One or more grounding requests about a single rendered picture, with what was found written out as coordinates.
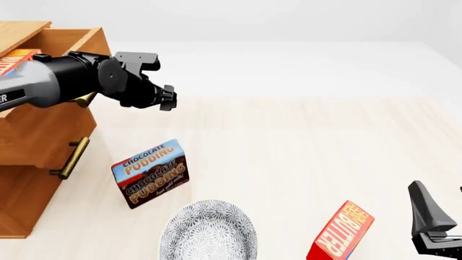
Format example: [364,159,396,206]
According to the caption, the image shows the grey patterned bowl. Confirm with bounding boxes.
[159,199,258,260]

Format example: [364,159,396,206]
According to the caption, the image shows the wooden cabinet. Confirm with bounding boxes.
[0,20,112,240]

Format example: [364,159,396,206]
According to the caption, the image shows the wooden drawer holding butter box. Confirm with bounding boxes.
[0,26,112,119]

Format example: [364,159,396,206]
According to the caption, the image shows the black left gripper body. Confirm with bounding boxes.
[157,84,178,111]

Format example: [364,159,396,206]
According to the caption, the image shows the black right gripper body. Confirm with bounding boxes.
[411,227,462,257]

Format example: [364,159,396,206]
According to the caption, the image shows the chocolate pudding box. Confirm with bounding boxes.
[110,139,191,210]

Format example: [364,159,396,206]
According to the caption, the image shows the red butter box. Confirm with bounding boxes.
[0,48,43,77]
[305,199,375,260]

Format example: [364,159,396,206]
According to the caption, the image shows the brass drawer handle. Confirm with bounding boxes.
[67,91,98,108]
[48,136,91,181]

